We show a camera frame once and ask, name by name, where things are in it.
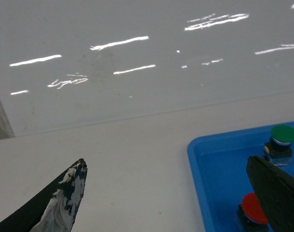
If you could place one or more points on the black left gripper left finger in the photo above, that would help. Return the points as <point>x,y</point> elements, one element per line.
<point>55,207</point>

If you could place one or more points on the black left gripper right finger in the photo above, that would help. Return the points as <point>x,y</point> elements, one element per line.
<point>274,189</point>

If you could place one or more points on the red mushroom push button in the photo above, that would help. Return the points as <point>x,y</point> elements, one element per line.
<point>250,216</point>

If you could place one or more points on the green mushroom push button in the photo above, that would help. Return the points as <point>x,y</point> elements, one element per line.
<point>278,149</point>

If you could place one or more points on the blue plastic tray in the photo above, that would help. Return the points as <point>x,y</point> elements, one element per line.
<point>219,169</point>

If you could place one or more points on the white glossy back board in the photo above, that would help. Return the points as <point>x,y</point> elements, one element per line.
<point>67,63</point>

